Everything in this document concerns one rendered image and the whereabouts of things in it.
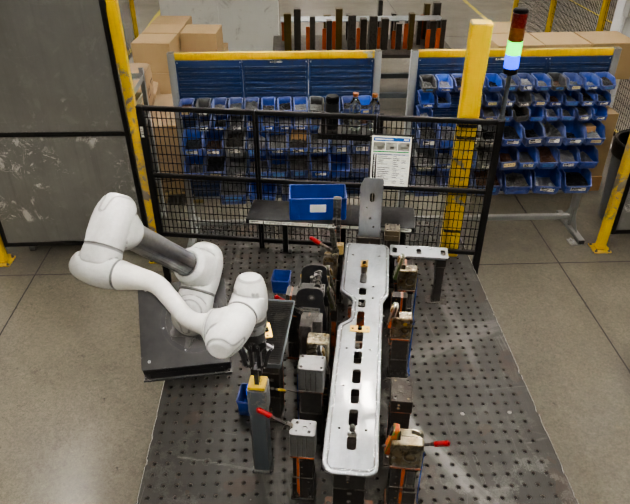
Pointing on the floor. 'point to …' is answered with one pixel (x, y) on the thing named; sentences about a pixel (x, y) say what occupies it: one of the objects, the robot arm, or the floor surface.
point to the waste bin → (613, 167)
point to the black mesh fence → (308, 171)
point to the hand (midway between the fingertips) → (256, 374)
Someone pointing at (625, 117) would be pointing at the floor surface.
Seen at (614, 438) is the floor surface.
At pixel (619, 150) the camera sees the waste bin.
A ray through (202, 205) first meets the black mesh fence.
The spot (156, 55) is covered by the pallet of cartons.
